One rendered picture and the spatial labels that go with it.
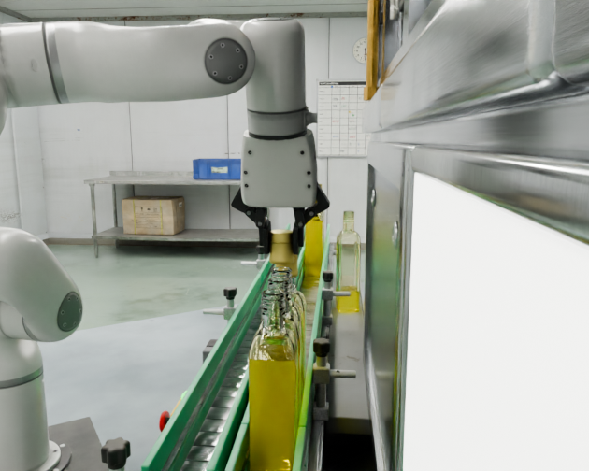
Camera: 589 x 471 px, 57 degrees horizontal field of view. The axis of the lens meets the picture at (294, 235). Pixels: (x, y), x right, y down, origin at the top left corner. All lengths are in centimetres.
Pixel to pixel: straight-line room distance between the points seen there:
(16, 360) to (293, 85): 57
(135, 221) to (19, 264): 561
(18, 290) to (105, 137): 634
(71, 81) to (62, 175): 673
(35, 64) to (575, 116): 53
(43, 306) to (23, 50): 34
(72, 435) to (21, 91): 64
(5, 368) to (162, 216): 537
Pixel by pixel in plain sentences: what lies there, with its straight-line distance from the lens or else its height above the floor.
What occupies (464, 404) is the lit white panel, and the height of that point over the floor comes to 123.
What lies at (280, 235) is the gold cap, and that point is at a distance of 74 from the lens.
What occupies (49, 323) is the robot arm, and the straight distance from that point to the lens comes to 82.
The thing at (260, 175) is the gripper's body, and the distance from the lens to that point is 70.
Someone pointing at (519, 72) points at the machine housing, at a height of 134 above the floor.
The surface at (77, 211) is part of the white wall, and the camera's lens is 731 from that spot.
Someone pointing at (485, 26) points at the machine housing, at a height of 136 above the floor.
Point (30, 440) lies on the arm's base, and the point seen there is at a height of 87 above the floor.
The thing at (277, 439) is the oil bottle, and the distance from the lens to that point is 70.
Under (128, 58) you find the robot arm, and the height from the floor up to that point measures 140.
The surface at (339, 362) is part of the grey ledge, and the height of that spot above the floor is 88.
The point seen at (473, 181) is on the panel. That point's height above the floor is 131.
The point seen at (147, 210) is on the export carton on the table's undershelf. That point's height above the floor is 53.
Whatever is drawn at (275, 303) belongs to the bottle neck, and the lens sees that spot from 64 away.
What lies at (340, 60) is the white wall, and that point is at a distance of 653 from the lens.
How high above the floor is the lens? 132
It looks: 10 degrees down
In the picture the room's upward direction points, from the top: straight up
